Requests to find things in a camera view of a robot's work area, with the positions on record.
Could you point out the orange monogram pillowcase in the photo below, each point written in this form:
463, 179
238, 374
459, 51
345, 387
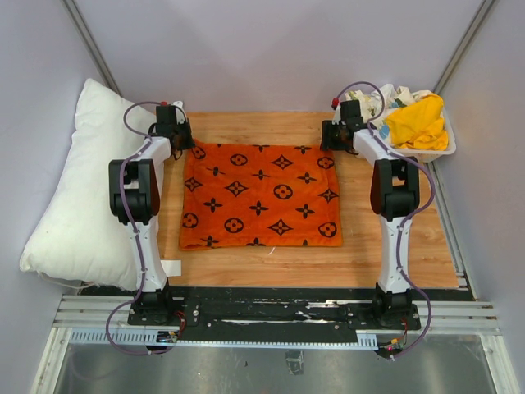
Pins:
259, 195

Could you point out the left aluminium frame post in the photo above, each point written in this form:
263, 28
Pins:
87, 38

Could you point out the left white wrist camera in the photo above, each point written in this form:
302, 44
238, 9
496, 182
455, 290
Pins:
171, 112

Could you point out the white pillow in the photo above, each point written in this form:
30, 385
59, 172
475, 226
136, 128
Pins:
78, 237

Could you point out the right aluminium frame post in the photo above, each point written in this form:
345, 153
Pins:
479, 19

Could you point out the aluminium frame post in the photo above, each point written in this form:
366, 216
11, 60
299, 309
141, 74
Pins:
87, 38
479, 19

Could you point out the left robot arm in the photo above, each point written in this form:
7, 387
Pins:
135, 188

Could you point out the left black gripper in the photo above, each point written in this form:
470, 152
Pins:
189, 143

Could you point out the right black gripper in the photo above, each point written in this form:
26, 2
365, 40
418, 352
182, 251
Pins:
328, 142

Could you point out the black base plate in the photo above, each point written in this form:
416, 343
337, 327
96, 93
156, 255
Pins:
274, 312

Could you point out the white slotted cable duct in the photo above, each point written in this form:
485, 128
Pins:
162, 339

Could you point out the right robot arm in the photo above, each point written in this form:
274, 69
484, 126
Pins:
394, 196

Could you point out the white plastic bin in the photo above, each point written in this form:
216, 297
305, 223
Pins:
425, 156

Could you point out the white patterned cloth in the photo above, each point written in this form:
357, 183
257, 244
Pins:
395, 98

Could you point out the yellow cloth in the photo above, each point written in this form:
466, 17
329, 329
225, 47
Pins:
419, 126

